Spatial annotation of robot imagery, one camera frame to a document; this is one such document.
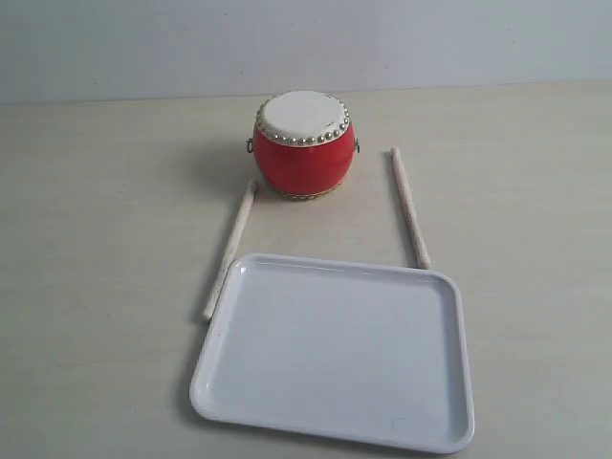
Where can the small red drum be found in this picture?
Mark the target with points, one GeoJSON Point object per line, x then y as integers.
{"type": "Point", "coordinates": [303, 143]}

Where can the wooden drumstick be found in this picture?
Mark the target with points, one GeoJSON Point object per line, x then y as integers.
{"type": "Point", "coordinates": [235, 233]}
{"type": "Point", "coordinates": [417, 239]}

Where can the white plastic tray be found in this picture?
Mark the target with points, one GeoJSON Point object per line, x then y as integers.
{"type": "Point", "coordinates": [358, 352]}

